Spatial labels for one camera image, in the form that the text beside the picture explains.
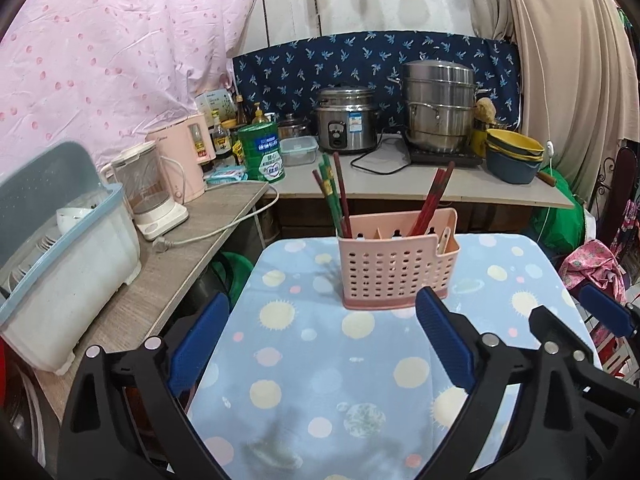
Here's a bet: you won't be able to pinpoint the stainless steel rice cooker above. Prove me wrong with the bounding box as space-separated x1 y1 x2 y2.
314 85 379 155

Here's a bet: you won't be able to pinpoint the small pot with glass lid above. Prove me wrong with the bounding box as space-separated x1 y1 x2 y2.
277 113 314 141

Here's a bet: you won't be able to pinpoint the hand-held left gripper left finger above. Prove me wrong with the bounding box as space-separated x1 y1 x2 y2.
57 292 232 480

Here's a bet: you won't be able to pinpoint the yellow bowl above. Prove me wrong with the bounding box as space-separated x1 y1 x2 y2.
485 147 544 164
485 128 545 156

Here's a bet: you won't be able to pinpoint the green plastic bag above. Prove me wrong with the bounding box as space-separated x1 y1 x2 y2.
212 252 254 302
529 171 589 242

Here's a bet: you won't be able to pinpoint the pink plastic utensil basket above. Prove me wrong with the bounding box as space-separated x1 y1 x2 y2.
337 208 461 311

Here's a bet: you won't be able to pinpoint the pink floral bag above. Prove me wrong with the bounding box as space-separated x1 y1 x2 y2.
557 239 629 302

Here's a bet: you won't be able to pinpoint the white carton box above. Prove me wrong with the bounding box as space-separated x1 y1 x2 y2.
194 90 236 121

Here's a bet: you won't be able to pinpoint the peach curtain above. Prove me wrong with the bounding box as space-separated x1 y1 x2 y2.
464 0 640 202

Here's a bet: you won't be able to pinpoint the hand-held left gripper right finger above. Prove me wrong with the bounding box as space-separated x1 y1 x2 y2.
415 287 587 480

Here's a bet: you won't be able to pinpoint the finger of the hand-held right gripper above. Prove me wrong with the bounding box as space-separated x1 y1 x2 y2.
529 304 602 387
579 282 640 339

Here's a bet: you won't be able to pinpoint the wet wipes packet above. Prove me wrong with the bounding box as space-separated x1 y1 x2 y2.
204 164 249 184

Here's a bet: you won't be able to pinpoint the green tin can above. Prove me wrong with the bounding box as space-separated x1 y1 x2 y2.
237 122 287 182

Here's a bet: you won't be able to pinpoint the clear lidded food container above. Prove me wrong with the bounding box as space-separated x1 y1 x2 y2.
278 135 320 166

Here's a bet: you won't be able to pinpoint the light blue dotted tablecloth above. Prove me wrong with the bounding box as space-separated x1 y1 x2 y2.
184 233 602 480

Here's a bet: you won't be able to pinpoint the soy sauce bottle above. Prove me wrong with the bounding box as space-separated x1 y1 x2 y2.
209 112 231 154

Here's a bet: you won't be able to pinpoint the white bowl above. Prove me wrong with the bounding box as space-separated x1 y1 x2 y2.
55 206 101 236

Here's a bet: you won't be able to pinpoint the green and red chopsticks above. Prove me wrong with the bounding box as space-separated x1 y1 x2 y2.
311 169 346 239

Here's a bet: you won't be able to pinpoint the green chopstick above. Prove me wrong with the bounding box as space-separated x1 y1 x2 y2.
320 161 344 237
323 155 347 237

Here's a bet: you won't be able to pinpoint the pink electric kettle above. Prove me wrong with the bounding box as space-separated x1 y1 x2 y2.
145 112 216 205

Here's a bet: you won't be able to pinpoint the navy leaf print cloth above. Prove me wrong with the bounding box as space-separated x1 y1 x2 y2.
232 29 522 137

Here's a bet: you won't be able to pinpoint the stainless steel steamer pot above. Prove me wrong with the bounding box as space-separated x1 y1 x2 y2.
402 59 494 154

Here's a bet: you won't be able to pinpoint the white blender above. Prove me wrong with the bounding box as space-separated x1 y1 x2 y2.
98 140 190 241

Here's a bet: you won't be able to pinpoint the pink spotted curtain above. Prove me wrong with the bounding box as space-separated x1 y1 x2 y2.
0 0 267 182

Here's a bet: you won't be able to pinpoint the blue bowl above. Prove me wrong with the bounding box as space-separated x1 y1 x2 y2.
484 150 541 185

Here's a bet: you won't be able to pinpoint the white cable with plug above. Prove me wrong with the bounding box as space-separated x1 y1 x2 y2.
154 157 281 251

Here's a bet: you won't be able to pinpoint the black induction cooker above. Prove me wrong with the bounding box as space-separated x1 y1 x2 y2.
407 144 486 166

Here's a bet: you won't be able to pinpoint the white dish box blue lid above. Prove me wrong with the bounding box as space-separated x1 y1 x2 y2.
0 140 143 375

